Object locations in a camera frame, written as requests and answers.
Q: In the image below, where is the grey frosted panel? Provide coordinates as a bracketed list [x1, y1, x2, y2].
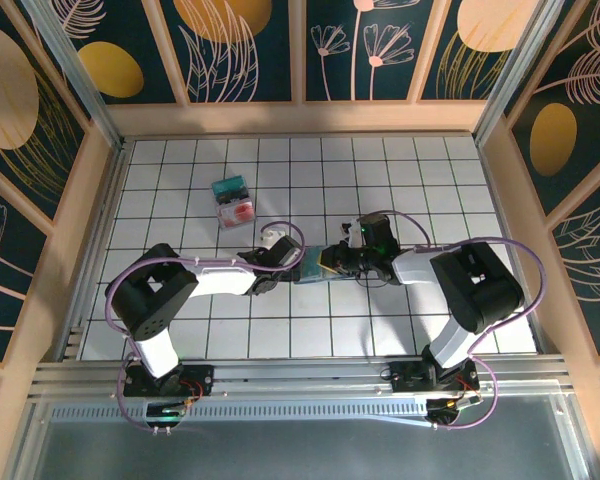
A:
[9, 394, 599, 480]

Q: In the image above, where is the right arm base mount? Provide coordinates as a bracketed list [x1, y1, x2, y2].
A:
[388, 360, 481, 396]

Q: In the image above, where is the aluminium corner post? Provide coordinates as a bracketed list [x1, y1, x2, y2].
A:
[471, 0, 565, 147]
[20, 0, 127, 151]

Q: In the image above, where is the slotted cable duct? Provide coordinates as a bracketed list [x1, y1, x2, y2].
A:
[47, 403, 434, 424]

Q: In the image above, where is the teal card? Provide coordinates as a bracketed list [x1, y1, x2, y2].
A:
[211, 173, 249, 197]

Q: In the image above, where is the aluminium mounting rail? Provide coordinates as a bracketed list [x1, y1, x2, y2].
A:
[29, 355, 572, 401]

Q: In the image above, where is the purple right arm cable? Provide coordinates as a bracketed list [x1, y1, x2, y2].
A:
[377, 209, 547, 432]

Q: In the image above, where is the aluminium side rail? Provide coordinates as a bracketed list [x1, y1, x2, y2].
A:
[472, 132, 554, 356]
[54, 137, 131, 362]

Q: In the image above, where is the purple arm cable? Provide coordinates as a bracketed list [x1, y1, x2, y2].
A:
[377, 209, 547, 432]
[104, 220, 309, 436]

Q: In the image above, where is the red and white card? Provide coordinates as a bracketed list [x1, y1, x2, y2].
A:
[218, 199, 256, 227]

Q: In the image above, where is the clear plastic card box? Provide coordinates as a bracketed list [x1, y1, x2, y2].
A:
[210, 172, 257, 231]

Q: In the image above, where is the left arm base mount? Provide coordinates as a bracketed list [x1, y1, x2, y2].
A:
[122, 363, 216, 399]

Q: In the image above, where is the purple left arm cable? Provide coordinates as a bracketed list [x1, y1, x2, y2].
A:
[104, 220, 309, 436]

